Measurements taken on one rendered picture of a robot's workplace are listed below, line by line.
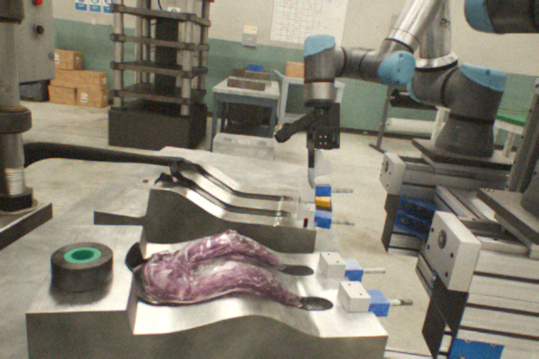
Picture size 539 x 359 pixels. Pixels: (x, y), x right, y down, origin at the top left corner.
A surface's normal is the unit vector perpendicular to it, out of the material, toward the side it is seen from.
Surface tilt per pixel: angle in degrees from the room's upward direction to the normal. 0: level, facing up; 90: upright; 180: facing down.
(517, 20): 134
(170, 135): 90
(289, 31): 90
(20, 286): 0
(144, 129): 90
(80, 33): 90
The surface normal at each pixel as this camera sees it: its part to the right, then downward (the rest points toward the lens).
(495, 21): -0.75, 0.66
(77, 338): 0.20, 0.33
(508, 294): -0.07, 0.30
